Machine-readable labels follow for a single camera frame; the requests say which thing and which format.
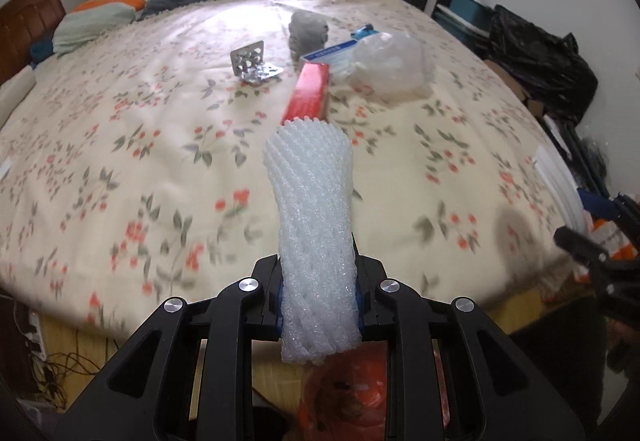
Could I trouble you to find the white foam fruit net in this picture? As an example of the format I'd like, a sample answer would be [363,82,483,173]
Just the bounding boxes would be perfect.
[264,118,360,364]

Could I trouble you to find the silver pill blister pack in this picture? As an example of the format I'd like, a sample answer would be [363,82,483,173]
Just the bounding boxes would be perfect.
[230,40,283,86]

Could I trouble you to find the blue white medicine box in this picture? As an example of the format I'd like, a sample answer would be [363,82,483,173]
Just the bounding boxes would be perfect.
[300,39,358,72]

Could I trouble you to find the red lined trash bin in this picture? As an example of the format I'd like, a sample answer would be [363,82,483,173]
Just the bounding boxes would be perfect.
[297,341,387,441]

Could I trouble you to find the cardboard pieces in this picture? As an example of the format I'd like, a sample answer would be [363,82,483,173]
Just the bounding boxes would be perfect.
[484,60,544,117]

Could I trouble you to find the floral bed sheet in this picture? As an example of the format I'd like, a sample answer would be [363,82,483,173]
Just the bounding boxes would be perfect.
[1,0,573,336]

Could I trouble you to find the black garbage bag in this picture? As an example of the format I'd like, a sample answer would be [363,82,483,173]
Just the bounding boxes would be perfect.
[488,5,599,125]

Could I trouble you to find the teal storage boxes shelf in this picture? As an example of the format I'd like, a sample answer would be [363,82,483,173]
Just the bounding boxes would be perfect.
[424,0,494,39]

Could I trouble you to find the red medicine box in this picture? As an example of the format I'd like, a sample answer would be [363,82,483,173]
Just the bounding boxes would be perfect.
[281,62,330,124]

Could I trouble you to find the clear plastic bag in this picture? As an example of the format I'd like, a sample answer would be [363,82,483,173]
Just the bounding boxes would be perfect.
[331,32,435,99]

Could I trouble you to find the white pillow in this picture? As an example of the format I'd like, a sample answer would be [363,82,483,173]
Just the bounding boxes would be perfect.
[0,65,37,127]

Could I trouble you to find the blue snack wrapper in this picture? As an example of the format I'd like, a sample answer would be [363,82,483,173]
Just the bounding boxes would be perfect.
[350,24,376,40]

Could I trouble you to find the striped green orange pillow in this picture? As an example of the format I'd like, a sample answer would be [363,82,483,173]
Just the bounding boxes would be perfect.
[52,0,148,54]

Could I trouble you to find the wooden headboard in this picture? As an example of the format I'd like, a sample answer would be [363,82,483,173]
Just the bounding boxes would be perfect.
[0,0,66,83]

